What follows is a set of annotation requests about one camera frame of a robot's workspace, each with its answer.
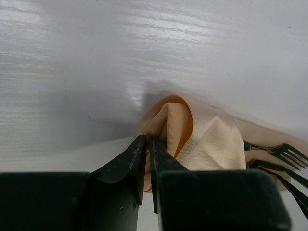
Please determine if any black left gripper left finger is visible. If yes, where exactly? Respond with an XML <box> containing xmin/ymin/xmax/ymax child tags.
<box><xmin>0</xmin><ymin>135</ymin><xmax>147</xmax><ymax>231</ymax></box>

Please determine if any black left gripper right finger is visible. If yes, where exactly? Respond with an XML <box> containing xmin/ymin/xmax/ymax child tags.
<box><xmin>150</xmin><ymin>136</ymin><xmax>292</xmax><ymax>231</ymax></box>

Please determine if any peach cloth napkin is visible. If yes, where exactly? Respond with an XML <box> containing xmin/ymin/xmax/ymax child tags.
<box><xmin>136</xmin><ymin>93</ymin><xmax>308</xmax><ymax>193</ymax></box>

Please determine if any gold fork black handle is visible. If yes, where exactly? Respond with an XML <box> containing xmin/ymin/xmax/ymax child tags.
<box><xmin>243</xmin><ymin>141</ymin><xmax>308</xmax><ymax>170</ymax></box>

